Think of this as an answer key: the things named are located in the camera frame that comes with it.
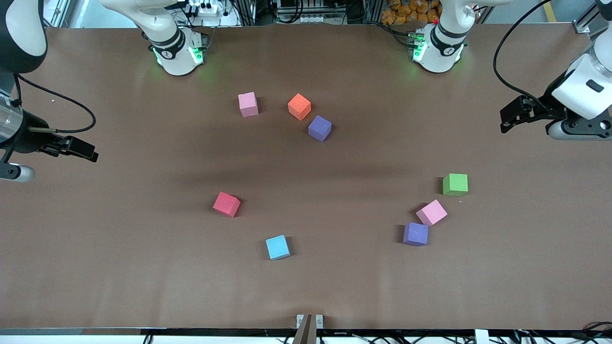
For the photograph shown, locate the orange snack bag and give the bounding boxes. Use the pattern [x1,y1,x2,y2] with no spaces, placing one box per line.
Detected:
[381,0,441,25]

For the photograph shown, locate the purple foam cube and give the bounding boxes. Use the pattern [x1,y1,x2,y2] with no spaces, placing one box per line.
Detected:
[403,222,429,247]
[308,115,332,142]

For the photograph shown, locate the dark pink foam cube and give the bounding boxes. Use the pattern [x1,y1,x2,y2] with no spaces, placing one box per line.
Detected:
[213,192,241,218]

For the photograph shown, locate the green foam cube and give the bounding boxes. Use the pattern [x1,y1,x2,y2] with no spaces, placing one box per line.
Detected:
[442,173,469,196]

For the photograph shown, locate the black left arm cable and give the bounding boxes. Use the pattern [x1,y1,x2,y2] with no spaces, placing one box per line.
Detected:
[493,0,555,108]

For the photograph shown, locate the white power strip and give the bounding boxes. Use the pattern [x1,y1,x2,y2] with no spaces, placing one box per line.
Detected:
[277,13,331,23]
[184,0,225,15]

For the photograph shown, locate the aluminium frame rail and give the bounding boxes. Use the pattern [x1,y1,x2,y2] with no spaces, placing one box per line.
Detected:
[573,0,612,36]

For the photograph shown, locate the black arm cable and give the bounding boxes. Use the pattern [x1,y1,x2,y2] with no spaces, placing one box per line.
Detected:
[13,74,97,134]
[493,0,555,108]

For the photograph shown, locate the orange foam cube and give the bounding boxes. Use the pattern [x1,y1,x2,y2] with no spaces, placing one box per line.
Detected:
[288,93,312,121]

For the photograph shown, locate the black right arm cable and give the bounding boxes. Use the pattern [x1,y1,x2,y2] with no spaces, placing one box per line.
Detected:
[13,74,97,134]

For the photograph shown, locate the light pink foam cube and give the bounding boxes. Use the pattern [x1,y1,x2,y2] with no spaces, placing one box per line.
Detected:
[415,199,448,226]
[238,92,259,118]

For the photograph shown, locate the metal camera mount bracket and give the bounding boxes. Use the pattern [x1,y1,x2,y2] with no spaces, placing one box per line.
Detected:
[292,313,325,344]

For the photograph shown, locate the light blue foam cube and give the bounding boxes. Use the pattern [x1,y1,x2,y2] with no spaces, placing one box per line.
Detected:
[265,235,291,260]

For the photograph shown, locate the aluminium frame post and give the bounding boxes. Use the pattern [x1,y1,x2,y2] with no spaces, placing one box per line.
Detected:
[45,0,72,28]

